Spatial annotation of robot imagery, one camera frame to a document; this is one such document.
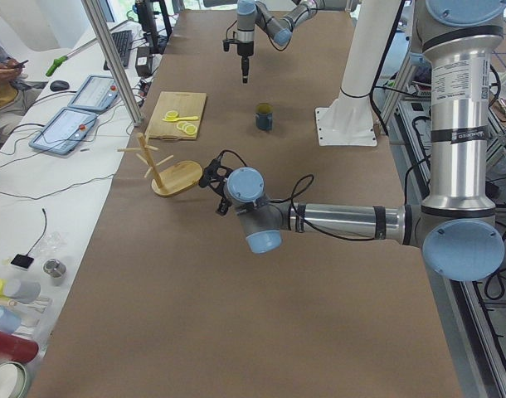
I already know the black computer mouse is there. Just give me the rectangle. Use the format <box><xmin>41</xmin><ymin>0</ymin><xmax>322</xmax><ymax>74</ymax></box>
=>
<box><xmin>49</xmin><ymin>80</ymin><xmax>70</xmax><ymax>92</ymax></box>

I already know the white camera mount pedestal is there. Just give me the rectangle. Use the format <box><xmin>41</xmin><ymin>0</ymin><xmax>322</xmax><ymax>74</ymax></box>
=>
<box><xmin>316</xmin><ymin>1</ymin><xmax>384</xmax><ymax>147</ymax></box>

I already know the lemon slice front pair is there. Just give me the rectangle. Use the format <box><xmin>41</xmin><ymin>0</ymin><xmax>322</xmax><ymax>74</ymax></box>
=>
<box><xmin>163</xmin><ymin>109</ymin><xmax>179</xmax><ymax>121</ymax></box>

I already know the yellow plastic knife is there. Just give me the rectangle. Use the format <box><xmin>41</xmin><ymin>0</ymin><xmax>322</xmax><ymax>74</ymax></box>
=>
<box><xmin>162</xmin><ymin>116</ymin><xmax>199</xmax><ymax>123</ymax></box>

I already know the bamboo cutting board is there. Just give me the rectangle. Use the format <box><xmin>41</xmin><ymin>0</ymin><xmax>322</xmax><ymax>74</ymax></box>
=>
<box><xmin>144</xmin><ymin>91</ymin><xmax>207</xmax><ymax>140</ymax></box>

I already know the green handled stick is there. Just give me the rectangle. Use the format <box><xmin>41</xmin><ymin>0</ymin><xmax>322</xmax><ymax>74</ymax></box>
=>
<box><xmin>46</xmin><ymin>38</ymin><xmax>97</xmax><ymax>77</ymax></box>

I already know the teach pendant near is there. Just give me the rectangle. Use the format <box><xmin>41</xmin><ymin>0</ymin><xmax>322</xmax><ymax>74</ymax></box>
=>
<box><xmin>29</xmin><ymin>107</ymin><xmax>98</xmax><ymax>156</ymax></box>

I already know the black keyboard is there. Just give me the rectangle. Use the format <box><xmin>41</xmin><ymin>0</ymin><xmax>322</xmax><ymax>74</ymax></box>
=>
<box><xmin>112</xmin><ymin>30</ymin><xmax>133</xmax><ymax>68</ymax></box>

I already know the small black square pad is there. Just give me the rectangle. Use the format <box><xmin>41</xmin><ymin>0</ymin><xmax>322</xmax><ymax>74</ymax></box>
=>
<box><xmin>10</xmin><ymin>254</ymin><xmax>35</xmax><ymax>269</ymax></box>

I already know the blue grey mug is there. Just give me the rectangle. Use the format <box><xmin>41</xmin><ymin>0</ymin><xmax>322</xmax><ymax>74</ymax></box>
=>
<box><xmin>255</xmin><ymin>103</ymin><xmax>273</xmax><ymax>131</ymax></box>

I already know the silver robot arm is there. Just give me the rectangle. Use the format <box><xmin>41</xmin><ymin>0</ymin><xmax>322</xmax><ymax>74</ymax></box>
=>
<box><xmin>222</xmin><ymin>0</ymin><xmax>358</xmax><ymax>84</ymax></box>
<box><xmin>199</xmin><ymin>1</ymin><xmax>506</xmax><ymax>282</ymax></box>

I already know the lemon slice top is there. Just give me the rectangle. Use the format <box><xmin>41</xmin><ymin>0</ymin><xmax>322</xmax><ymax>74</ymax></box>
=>
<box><xmin>183</xmin><ymin>124</ymin><xmax>197</xmax><ymax>136</ymax></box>

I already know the light blue cup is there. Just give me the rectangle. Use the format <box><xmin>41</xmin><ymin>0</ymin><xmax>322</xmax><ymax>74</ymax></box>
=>
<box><xmin>0</xmin><ymin>306</ymin><xmax>22</xmax><ymax>334</ymax></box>

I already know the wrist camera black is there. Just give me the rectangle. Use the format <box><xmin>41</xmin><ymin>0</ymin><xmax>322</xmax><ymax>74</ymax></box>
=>
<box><xmin>198</xmin><ymin>156</ymin><xmax>233</xmax><ymax>198</ymax></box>
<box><xmin>222</xmin><ymin>38</ymin><xmax>237</xmax><ymax>52</ymax></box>

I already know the green white bowl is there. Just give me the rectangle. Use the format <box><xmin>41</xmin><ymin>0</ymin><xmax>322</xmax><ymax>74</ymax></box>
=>
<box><xmin>0</xmin><ymin>362</ymin><xmax>30</xmax><ymax>398</ymax></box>

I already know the small metal cylinder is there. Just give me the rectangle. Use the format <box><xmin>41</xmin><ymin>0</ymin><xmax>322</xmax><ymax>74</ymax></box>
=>
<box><xmin>43</xmin><ymin>259</ymin><xmax>67</xmax><ymax>286</ymax></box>

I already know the teach pendant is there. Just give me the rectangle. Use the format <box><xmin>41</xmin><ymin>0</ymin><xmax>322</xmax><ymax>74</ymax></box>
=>
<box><xmin>68</xmin><ymin>75</ymin><xmax>119</xmax><ymax>114</ymax></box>
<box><xmin>29</xmin><ymin>107</ymin><xmax>98</xmax><ymax>156</ymax></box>

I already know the teach pendant far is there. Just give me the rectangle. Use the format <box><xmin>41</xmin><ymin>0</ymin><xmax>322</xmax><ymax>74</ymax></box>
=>
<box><xmin>68</xmin><ymin>75</ymin><xmax>119</xmax><ymax>114</ymax></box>

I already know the wooden cup storage rack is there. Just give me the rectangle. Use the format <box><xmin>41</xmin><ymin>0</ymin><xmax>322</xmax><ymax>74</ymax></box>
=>
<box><xmin>117</xmin><ymin>133</ymin><xmax>202</xmax><ymax>197</ymax></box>

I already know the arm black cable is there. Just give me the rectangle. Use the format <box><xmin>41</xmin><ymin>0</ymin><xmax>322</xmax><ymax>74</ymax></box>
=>
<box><xmin>213</xmin><ymin>149</ymin><xmax>387</xmax><ymax>241</ymax></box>

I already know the seated person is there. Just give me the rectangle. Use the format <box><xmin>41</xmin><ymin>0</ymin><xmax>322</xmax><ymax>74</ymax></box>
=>
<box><xmin>0</xmin><ymin>41</ymin><xmax>41</xmax><ymax>146</ymax></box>

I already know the aluminium frame post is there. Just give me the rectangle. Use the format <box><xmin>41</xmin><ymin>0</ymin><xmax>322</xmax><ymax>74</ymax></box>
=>
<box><xmin>81</xmin><ymin>0</ymin><xmax>144</xmax><ymax>127</ymax></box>

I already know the red bottle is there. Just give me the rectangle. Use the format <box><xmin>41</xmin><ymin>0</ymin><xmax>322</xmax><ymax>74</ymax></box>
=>
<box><xmin>0</xmin><ymin>331</ymin><xmax>39</xmax><ymax>363</ymax></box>

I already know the grey cup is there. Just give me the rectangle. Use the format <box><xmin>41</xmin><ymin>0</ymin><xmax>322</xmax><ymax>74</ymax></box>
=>
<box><xmin>2</xmin><ymin>279</ymin><xmax>41</xmax><ymax>303</ymax></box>

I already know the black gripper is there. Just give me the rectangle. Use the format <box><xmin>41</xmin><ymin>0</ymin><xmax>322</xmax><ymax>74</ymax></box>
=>
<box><xmin>237</xmin><ymin>41</ymin><xmax>253</xmax><ymax>84</ymax></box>
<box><xmin>216</xmin><ymin>196</ymin><xmax>232</xmax><ymax>216</ymax></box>

